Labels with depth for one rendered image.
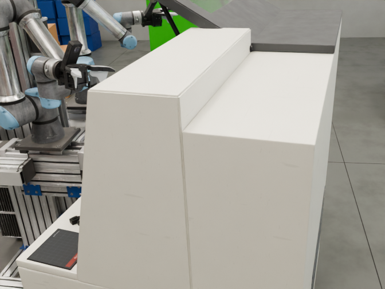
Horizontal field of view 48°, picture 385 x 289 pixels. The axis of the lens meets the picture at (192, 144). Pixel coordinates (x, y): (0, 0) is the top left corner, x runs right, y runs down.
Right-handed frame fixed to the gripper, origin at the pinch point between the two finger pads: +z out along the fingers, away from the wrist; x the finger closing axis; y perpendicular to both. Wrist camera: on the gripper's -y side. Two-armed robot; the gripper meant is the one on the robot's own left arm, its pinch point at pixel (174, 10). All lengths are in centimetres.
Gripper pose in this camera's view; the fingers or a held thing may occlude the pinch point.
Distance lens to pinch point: 262.7
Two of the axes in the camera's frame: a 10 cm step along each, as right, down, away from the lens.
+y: 0.1, 8.3, 5.5
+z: 9.6, -1.6, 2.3
